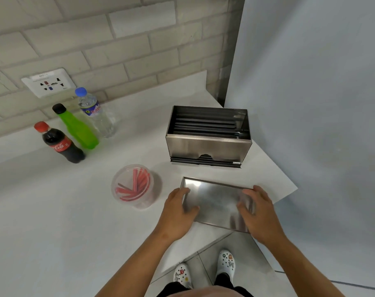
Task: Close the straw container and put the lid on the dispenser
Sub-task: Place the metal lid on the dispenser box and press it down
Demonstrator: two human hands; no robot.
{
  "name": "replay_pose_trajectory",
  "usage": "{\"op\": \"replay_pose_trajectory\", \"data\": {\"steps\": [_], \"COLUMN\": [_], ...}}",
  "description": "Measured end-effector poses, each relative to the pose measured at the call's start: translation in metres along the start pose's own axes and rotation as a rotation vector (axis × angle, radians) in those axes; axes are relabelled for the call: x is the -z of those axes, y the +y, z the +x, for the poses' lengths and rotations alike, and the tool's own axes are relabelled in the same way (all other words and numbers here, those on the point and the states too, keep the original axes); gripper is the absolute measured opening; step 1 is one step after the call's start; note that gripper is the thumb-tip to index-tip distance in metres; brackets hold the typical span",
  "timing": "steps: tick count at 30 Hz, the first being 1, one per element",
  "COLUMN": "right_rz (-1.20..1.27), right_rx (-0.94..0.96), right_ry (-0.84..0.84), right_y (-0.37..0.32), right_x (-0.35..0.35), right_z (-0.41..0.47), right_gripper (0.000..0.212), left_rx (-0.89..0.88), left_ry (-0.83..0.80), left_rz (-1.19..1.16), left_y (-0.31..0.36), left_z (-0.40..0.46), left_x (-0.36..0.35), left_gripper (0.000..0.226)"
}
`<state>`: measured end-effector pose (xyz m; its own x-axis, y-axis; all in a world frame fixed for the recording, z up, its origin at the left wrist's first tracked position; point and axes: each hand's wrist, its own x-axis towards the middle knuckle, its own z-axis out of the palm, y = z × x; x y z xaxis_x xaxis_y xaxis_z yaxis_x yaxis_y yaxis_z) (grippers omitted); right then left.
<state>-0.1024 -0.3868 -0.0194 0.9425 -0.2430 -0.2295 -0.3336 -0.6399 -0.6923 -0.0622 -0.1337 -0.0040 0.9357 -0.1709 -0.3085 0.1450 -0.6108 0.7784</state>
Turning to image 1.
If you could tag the person's right hand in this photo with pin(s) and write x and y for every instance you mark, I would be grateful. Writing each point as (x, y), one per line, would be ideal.
(263, 221)

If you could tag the person's left hand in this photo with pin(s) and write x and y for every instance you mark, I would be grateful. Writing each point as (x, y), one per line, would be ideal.
(173, 218)

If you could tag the person's left thumb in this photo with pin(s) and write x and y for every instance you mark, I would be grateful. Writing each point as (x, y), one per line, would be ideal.
(192, 210)

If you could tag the person's right thumb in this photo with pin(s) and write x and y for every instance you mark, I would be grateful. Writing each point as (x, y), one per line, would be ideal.
(243, 211)

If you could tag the stainless steel lid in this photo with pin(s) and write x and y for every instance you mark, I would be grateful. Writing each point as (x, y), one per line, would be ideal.
(217, 202)

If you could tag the person's right forearm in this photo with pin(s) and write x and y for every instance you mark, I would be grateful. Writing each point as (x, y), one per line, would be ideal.
(301, 269)

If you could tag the person's left forearm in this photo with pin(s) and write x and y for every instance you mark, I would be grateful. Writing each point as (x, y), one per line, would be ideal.
(138, 266)

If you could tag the pile of black straws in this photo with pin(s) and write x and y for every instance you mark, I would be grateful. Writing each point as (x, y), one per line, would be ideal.
(204, 125)
(206, 161)

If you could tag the person's right white clog shoe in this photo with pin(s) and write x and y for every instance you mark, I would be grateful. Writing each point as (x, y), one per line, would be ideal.
(226, 265)

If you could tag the person's white clog shoe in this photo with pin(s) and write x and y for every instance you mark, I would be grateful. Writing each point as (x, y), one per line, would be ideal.
(183, 275)
(226, 265)

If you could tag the clear plastic cup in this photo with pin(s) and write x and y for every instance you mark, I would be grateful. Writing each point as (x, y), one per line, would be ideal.
(132, 199)

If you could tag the bunch of red straws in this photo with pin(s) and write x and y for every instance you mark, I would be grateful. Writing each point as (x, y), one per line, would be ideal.
(135, 187)

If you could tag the person's left white clog shoe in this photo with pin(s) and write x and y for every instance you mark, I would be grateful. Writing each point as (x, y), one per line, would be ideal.
(183, 275)

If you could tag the stainless steel straw dispenser box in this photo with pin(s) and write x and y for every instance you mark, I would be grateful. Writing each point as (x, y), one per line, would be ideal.
(207, 146)

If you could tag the person's black trousers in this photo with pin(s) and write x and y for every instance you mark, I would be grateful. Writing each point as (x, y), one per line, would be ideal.
(227, 286)

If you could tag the water bottle with blue cap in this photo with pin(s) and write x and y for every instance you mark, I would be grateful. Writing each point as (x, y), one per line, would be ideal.
(96, 114)

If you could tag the green bottle with black cap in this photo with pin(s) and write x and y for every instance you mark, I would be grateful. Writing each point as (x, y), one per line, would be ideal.
(79, 129)

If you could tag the cola bottle with red cap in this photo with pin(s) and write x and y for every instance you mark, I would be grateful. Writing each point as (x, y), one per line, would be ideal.
(62, 145)

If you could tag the white wall socket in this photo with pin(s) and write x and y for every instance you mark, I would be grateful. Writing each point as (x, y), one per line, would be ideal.
(48, 82)

